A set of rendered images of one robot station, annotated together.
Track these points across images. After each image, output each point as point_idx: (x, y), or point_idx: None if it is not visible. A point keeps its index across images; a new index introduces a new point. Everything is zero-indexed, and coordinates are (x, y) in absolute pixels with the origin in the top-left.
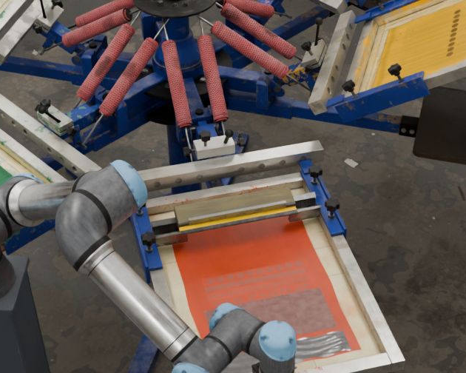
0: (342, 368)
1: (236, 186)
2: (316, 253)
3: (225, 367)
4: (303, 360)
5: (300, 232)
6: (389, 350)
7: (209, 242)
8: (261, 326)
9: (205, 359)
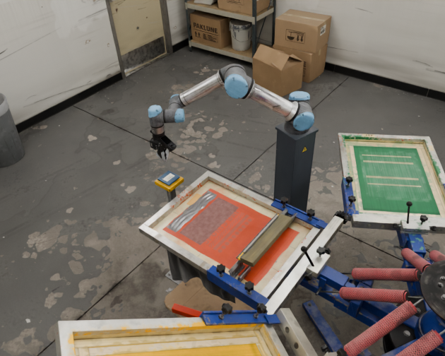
0: (162, 210)
1: (288, 265)
2: (215, 261)
3: None
4: (182, 212)
5: None
6: (147, 227)
7: None
8: (162, 110)
9: (172, 98)
